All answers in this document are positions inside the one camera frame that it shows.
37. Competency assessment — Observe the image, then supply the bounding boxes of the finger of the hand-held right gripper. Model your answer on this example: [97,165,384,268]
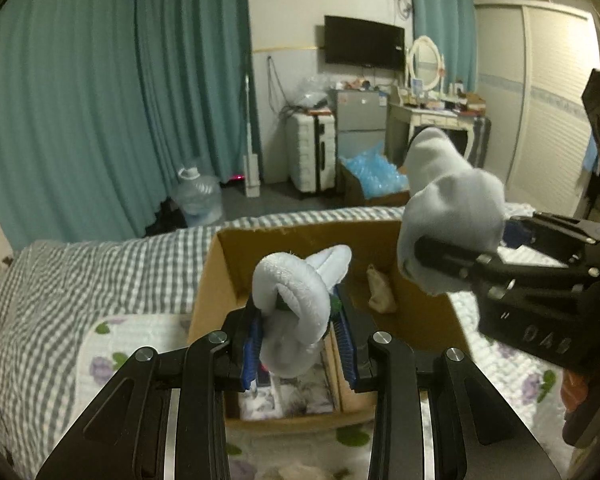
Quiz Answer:
[504,211,600,264]
[414,236,517,307]

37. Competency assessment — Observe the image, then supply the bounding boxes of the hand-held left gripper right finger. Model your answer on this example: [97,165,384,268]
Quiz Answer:
[331,286,566,480]

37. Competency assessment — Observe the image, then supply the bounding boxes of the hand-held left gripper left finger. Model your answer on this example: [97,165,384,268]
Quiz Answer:
[35,300,266,480]

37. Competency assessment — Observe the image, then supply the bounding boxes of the pale grey sock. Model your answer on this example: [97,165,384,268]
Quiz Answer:
[396,126,507,297]

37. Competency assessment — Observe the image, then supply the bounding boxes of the white fluffy sock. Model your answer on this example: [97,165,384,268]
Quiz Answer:
[251,244,354,379]

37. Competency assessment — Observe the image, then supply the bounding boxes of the brown cardboard box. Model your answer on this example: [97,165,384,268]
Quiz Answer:
[186,219,475,432]

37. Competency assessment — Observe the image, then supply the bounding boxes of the beige cloth piece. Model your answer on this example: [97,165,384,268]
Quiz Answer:
[366,264,399,314]

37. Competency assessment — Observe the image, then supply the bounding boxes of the orange object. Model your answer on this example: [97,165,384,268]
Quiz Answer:
[561,369,587,413]

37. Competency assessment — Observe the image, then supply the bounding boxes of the cardboard box with blue bags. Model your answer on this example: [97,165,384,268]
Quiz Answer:
[338,141,412,207]

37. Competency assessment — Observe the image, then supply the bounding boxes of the grey cloth on chair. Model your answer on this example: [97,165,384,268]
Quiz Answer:
[467,115,493,170]

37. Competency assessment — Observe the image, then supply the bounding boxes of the white floral blanket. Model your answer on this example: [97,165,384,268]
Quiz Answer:
[75,242,576,480]

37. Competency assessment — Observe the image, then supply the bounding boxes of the white sliding wardrobe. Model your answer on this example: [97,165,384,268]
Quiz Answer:
[472,1,600,221]

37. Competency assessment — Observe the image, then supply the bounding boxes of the white dressing table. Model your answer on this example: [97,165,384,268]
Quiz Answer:
[385,91,487,167]

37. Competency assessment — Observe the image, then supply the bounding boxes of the black bag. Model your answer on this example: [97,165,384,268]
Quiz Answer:
[144,198,188,237]

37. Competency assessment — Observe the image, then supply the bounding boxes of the clear water jug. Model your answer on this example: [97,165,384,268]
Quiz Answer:
[171,166,224,228]

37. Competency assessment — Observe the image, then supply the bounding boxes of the grey mini fridge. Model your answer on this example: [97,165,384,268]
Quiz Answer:
[333,88,392,157]

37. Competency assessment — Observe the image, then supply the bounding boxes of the grey checked bed sheet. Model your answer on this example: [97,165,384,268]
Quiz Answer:
[0,202,536,466]

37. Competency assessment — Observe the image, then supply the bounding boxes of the white suitcase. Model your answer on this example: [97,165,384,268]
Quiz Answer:
[285,111,338,195]

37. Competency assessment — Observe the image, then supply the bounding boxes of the white oval mirror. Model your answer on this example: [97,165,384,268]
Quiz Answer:
[405,35,442,95]

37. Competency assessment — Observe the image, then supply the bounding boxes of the clear plastic bag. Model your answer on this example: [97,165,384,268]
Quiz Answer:
[294,76,334,111]

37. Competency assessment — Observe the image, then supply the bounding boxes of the narrow teal curtain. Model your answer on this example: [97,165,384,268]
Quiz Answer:
[405,0,479,96]

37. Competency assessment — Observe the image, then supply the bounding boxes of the wide teal curtain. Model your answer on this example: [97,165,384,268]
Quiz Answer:
[0,0,262,253]

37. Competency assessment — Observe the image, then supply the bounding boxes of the black wall television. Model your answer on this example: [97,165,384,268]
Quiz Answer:
[323,15,406,72]

